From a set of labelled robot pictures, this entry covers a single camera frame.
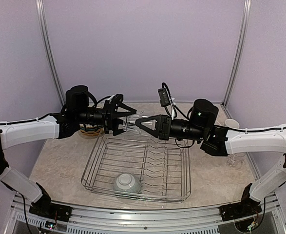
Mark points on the right aluminium corner post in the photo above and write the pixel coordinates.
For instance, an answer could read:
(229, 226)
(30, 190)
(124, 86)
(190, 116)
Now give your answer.
(238, 52)

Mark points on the clear glass cup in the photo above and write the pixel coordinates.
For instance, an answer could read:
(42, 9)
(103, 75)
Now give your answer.
(235, 159)
(130, 122)

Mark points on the left aluminium corner post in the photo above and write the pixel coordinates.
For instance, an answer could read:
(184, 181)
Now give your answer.
(48, 50)

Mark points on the clear glass cup front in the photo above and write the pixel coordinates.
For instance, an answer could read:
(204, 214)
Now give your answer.
(130, 122)

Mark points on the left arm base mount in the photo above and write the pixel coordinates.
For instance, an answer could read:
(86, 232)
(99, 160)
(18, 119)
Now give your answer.
(53, 211)

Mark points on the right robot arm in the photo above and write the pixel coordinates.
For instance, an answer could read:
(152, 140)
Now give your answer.
(218, 140)

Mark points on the aluminium front frame rail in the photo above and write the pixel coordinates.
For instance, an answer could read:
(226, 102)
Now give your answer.
(96, 220)

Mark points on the yellow polka dot plate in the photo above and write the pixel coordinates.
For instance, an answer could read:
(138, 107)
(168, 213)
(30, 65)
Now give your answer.
(88, 136)
(92, 131)

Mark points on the cream white plate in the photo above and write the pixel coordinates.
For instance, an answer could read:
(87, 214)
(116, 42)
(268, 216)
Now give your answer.
(89, 126)

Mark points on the green ceramic mug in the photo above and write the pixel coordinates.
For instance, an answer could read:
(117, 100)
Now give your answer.
(217, 123)

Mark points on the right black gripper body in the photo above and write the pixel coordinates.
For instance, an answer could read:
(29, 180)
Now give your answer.
(164, 134)

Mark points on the light blue ceramic mug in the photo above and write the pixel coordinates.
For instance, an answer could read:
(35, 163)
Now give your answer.
(231, 123)

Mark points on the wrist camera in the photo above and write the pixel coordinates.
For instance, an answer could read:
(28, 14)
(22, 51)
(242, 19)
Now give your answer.
(166, 100)
(115, 99)

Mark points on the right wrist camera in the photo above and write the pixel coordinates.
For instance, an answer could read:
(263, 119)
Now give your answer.
(166, 100)

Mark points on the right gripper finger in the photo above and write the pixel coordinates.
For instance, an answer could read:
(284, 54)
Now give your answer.
(149, 121)
(153, 132)

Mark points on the metal wire dish rack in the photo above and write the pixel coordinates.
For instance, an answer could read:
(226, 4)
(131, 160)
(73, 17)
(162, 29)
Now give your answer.
(139, 167)

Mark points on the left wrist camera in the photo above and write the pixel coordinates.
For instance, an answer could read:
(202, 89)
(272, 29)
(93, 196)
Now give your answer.
(115, 99)

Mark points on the grey ceramic bowl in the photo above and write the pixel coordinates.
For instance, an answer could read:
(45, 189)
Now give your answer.
(126, 182)

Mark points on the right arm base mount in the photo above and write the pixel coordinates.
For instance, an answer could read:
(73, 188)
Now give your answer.
(239, 210)

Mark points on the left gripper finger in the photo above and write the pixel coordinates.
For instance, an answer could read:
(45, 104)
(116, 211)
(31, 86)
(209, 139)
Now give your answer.
(128, 111)
(119, 128)

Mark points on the blue polka dot plate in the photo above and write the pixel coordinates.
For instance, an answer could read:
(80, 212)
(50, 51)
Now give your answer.
(90, 128)

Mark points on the aluminium corner post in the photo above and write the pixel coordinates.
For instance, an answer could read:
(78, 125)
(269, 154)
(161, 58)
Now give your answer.
(238, 52)
(48, 50)

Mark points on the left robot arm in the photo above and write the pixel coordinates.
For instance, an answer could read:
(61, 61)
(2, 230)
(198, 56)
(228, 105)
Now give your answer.
(80, 108)

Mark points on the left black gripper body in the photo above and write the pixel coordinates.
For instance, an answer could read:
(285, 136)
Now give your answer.
(107, 120)

